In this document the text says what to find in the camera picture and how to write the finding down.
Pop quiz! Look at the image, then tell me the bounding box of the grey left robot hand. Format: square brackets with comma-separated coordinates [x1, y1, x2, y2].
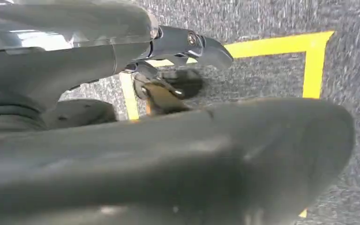
[0, 0, 355, 225]

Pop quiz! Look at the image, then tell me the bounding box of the yellow floor tape square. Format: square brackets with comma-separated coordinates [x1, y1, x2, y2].
[119, 30, 336, 218]

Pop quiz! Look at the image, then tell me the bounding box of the ribbed grey left arm sleeve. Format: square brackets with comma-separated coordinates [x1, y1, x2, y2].
[0, 89, 45, 135]

